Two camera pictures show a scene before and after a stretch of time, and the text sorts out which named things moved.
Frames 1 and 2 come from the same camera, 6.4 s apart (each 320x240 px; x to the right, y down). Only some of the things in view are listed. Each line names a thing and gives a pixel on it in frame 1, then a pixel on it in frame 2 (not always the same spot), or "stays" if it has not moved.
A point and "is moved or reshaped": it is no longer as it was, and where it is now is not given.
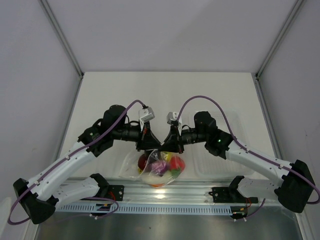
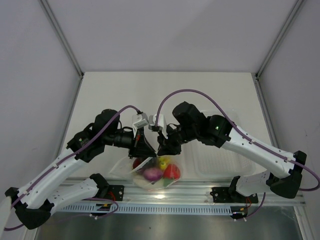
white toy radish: x=152 y=178 to x=141 y=180
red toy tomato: x=177 y=163 to x=171 y=171
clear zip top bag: x=155 y=168 is moved or reshaped
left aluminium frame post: x=59 y=31 stays
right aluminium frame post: x=295 y=9 stays
